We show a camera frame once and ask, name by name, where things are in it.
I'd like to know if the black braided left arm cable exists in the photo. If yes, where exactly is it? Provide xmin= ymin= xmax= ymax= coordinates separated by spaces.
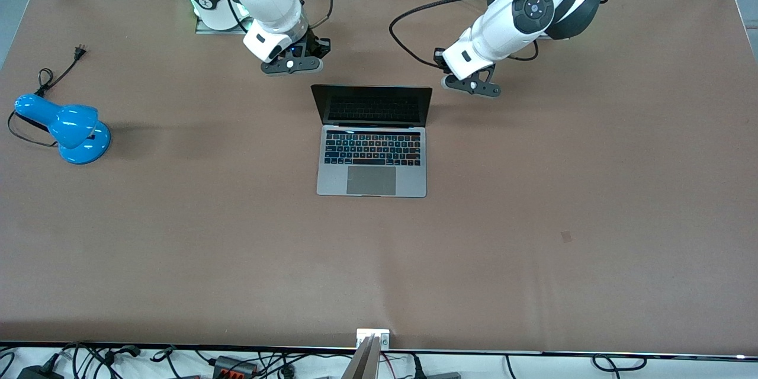
xmin=388 ymin=0 xmax=612 ymax=70

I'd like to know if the black power adapter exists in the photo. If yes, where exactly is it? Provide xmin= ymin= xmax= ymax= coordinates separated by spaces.
xmin=17 ymin=366 xmax=65 ymax=379

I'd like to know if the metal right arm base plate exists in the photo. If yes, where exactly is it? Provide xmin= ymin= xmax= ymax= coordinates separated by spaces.
xmin=195 ymin=12 xmax=249 ymax=35

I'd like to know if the blue desk lamp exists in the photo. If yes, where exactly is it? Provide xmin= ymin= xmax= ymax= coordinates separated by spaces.
xmin=14 ymin=94 xmax=112 ymax=165

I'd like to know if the aluminium camera pole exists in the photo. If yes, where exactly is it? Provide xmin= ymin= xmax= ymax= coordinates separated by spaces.
xmin=341 ymin=335 xmax=383 ymax=379

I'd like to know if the black red connector box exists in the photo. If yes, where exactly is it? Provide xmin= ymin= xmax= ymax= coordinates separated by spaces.
xmin=212 ymin=355 xmax=259 ymax=378

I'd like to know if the silver grey laptop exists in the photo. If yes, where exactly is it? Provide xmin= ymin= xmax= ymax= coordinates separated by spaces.
xmin=311 ymin=84 xmax=433 ymax=198

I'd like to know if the white mounting bracket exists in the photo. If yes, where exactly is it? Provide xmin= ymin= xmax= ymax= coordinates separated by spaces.
xmin=356 ymin=328 xmax=391 ymax=349

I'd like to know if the black lamp power cord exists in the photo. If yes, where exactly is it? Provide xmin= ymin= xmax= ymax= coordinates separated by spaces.
xmin=7 ymin=44 xmax=88 ymax=149

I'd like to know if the black looped cable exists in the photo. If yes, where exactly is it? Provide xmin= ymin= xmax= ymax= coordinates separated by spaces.
xmin=592 ymin=354 xmax=647 ymax=371

